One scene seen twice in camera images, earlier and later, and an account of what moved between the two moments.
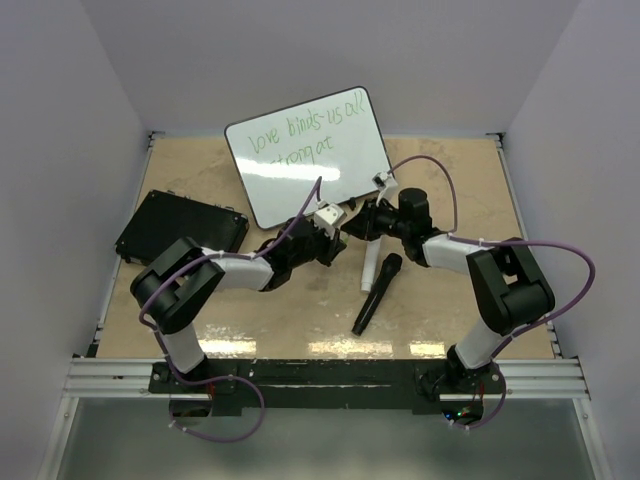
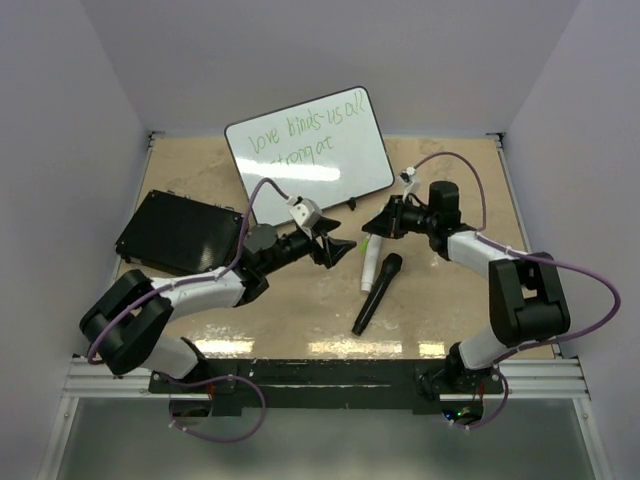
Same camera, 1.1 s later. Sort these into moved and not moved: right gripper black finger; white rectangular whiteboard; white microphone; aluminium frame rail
Moved: right gripper black finger
Not moved: aluminium frame rail; white rectangular whiteboard; white microphone
